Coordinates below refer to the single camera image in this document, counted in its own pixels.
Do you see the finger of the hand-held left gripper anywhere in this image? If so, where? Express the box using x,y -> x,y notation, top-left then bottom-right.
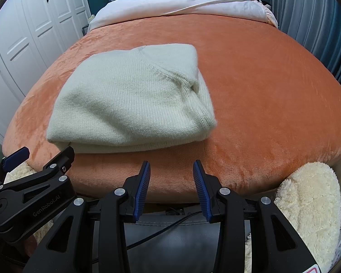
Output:
0,147 -> 29,188
42,146 -> 75,185

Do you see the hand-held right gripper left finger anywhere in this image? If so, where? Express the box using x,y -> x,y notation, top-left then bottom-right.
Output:
23,161 -> 151,273

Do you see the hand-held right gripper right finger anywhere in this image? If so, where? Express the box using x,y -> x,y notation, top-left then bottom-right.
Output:
193,160 -> 320,273

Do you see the cream knit sweater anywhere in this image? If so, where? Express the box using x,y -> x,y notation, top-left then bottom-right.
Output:
46,43 -> 218,154

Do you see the orange plush blanket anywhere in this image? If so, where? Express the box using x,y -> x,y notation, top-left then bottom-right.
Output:
2,14 -> 341,204

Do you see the white wardrobe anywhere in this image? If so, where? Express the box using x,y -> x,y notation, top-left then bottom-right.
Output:
0,0 -> 91,145

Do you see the pale pink duvet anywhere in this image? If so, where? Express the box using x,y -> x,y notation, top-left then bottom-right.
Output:
88,0 -> 278,33

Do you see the grey curtain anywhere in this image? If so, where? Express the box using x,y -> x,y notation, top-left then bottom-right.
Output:
270,0 -> 341,103

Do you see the black cable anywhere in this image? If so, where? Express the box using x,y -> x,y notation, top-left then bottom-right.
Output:
92,211 -> 202,262

